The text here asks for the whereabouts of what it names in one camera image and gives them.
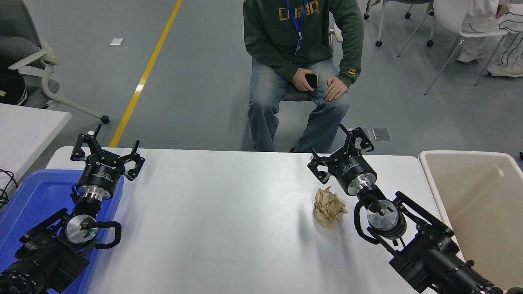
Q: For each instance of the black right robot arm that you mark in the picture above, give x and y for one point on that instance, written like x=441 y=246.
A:
x=429 y=253

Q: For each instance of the black smartphone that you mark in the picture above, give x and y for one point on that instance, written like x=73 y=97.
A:
x=312 y=81

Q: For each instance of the tan paper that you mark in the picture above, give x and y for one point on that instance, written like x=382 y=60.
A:
x=329 y=208

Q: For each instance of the metal floor plate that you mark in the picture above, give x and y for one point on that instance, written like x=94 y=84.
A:
x=383 y=134

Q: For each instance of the blue plastic tray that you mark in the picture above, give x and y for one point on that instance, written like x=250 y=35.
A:
x=36 y=196

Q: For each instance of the chair with black castors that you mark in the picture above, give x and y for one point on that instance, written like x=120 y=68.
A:
x=378 y=43

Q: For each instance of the large pale plastic bin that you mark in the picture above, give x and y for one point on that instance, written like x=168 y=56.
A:
x=482 y=196

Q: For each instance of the person's right hand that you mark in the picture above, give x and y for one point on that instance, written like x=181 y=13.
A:
x=300 y=81

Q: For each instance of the white plastic chair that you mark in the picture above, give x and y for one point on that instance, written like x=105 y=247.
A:
x=447 y=16

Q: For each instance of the person's left hand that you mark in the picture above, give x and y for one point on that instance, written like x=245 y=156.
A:
x=336 y=87

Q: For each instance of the person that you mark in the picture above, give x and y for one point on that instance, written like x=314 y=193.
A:
x=269 y=36
x=10 y=85
x=482 y=12

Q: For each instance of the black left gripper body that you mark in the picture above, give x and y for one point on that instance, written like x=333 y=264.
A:
x=102 y=173

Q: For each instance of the grey office chair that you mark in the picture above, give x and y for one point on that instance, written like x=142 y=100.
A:
x=16 y=24

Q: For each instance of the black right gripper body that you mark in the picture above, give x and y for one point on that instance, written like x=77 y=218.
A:
x=351 y=169

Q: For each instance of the white side table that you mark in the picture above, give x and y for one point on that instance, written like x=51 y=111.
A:
x=24 y=130

